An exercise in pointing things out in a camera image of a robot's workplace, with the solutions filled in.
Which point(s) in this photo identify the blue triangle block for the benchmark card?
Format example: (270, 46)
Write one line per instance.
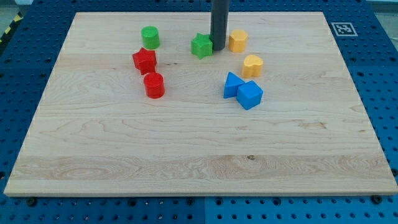
(232, 83)

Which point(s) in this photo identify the green star block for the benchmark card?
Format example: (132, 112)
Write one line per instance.
(202, 46)

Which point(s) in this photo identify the red star block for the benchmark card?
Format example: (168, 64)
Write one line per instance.
(145, 60)

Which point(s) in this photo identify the blue cube block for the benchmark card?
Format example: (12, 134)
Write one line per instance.
(249, 95)

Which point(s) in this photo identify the red cylinder block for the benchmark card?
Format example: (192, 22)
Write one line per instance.
(154, 85)

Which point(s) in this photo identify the light wooden board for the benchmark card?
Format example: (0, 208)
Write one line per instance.
(96, 133)

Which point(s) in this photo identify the yellow heart block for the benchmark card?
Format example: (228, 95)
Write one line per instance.
(252, 66)

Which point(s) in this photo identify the yellow hexagon block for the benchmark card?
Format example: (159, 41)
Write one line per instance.
(238, 40)

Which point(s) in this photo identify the green cylinder block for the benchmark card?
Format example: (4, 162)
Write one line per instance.
(150, 37)

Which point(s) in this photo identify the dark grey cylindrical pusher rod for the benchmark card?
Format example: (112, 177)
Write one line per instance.
(219, 23)

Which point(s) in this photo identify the white fiducial marker tag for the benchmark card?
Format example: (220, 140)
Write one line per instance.
(344, 29)

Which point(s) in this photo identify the black yellow hazard tape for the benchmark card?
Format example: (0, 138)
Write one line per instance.
(11, 29)

